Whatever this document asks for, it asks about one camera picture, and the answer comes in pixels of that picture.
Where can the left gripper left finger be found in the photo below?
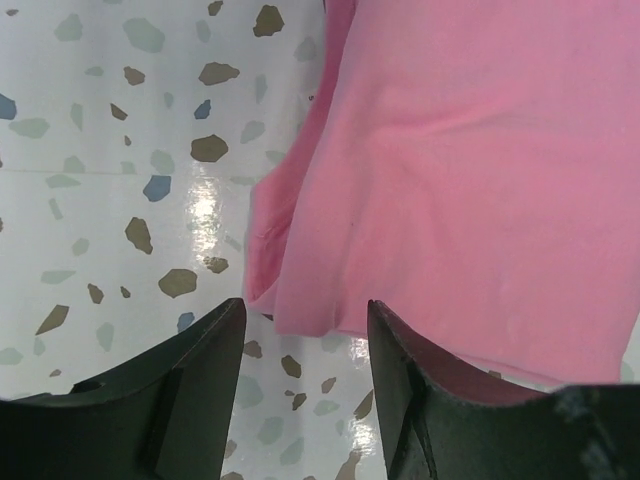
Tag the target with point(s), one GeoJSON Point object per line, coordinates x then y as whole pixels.
{"type": "Point", "coordinates": [164, 414]}

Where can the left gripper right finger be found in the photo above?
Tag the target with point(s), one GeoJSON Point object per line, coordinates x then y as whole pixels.
{"type": "Point", "coordinates": [442, 418]}

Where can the pink t shirt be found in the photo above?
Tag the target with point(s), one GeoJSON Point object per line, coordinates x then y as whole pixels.
{"type": "Point", "coordinates": [475, 166]}

